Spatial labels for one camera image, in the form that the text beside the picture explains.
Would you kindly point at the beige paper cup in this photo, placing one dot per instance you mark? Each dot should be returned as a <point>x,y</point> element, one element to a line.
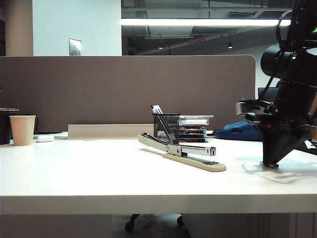
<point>22,131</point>

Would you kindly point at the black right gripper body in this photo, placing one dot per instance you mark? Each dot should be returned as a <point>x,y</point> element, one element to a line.
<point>289,124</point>

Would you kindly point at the metal wall switch plate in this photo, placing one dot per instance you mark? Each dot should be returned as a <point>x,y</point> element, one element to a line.
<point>75,47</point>

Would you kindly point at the red led sign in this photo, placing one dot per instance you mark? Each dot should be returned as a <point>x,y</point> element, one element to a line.
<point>197,41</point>

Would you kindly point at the brown desk divider panel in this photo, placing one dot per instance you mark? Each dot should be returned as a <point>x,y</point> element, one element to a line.
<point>99,94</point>

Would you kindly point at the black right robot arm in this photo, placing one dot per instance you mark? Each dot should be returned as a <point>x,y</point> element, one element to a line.
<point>292,64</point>

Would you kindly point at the beige long-reach stapler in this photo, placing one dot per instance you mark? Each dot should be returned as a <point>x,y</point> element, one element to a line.
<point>198,164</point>

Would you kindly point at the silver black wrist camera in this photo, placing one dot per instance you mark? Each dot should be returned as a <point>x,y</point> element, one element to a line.
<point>250,109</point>

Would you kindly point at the colourful flat box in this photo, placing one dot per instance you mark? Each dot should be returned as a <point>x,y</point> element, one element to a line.
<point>193,134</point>
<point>192,128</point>
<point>193,140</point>

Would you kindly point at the black cylindrical container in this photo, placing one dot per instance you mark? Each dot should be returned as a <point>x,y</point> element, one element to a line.
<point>5,129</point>

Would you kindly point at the silver packet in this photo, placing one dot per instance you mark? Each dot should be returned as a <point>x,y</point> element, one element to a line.
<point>311,144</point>

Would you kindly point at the linear ceiling light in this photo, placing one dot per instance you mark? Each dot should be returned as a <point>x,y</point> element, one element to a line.
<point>198,22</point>

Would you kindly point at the clear plastic case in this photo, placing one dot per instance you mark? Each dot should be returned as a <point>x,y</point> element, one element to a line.
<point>195,120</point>

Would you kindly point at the silver staple strip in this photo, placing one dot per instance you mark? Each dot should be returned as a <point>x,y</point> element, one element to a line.
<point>272,165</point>

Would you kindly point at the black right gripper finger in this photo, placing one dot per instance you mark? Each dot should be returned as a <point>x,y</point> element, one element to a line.
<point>292,150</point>
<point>275,146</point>

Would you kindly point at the flat grey pad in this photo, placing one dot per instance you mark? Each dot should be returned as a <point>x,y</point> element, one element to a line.
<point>60,136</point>

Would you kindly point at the small white case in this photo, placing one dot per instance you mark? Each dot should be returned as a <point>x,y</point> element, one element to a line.
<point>45,138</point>

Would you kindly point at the blue rubber slipper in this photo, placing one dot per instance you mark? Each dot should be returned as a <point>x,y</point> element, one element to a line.
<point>257,127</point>
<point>235,132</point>

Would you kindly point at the black desk mat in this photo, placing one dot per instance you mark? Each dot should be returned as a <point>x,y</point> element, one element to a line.
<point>309,150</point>

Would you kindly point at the black mesh pen holder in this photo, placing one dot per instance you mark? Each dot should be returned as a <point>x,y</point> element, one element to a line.
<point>172,124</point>

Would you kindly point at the black computer monitor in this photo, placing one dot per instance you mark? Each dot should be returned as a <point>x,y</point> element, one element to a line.
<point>266,93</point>

